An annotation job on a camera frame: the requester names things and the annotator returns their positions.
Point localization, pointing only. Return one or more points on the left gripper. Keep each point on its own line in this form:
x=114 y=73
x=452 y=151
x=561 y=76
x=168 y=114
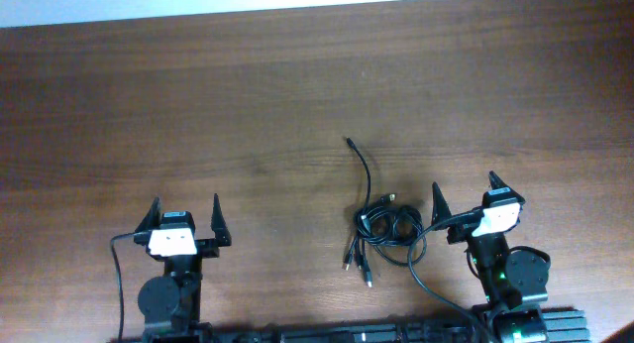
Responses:
x=209 y=248

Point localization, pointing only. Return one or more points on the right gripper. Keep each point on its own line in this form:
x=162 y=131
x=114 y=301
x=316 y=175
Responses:
x=457 y=232

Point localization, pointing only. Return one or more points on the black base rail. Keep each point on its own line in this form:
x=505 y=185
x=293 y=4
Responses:
x=559 y=326

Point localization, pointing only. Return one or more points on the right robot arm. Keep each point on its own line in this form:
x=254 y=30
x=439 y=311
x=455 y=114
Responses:
x=513 y=279

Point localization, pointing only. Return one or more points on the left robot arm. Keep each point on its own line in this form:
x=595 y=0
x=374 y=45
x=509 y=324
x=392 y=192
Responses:
x=170 y=303

